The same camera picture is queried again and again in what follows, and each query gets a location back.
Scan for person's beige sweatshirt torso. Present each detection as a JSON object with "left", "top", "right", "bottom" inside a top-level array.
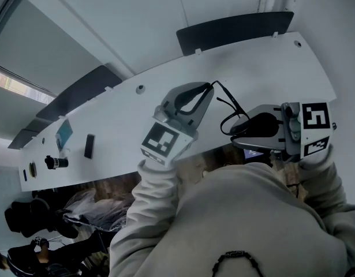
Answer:
[{"left": 109, "top": 163, "right": 355, "bottom": 277}]

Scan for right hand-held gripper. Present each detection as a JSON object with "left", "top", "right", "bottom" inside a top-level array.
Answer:
[{"left": 229, "top": 102, "right": 337, "bottom": 163}]

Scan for person's right forearm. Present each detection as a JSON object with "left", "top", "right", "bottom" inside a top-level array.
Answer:
[{"left": 297, "top": 144, "right": 355, "bottom": 242}]

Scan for black beaded necklace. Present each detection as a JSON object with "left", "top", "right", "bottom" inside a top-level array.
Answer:
[{"left": 211, "top": 250, "right": 264, "bottom": 277}]

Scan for plastic-wrapped office chair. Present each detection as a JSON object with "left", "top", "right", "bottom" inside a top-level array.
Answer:
[{"left": 54, "top": 189, "right": 134, "bottom": 233}]

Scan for grey roller blind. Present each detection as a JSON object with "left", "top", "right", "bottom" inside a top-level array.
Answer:
[{"left": 0, "top": 0, "right": 107, "bottom": 96}]

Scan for black-framed eyeglasses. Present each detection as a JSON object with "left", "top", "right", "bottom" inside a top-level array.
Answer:
[{"left": 211, "top": 80, "right": 251, "bottom": 137}]

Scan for flat rectangular phone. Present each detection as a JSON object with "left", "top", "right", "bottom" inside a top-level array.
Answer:
[{"left": 84, "top": 133, "right": 96, "bottom": 159}]

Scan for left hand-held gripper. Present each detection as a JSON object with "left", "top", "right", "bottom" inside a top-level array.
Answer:
[{"left": 140, "top": 81, "right": 215, "bottom": 167}]

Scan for small blue-screen device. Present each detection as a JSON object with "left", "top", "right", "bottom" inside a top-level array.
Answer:
[{"left": 242, "top": 148, "right": 266, "bottom": 161}]

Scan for dark desk divider panel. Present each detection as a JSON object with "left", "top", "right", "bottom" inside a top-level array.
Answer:
[
  {"left": 35, "top": 65, "right": 123, "bottom": 122},
  {"left": 7, "top": 117, "right": 53, "bottom": 150},
  {"left": 176, "top": 11, "right": 295, "bottom": 57}
]

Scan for person's left forearm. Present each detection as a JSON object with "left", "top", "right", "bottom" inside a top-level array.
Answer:
[{"left": 119, "top": 158, "right": 184, "bottom": 242}]

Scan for black office chair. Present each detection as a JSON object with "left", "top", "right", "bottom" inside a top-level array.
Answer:
[{"left": 4, "top": 197, "right": 80, "bottom": 239}]

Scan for black bottle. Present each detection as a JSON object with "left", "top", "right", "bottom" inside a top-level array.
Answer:
[{"left": 44, "top": 155, "right": 69, "bottom": 170}]

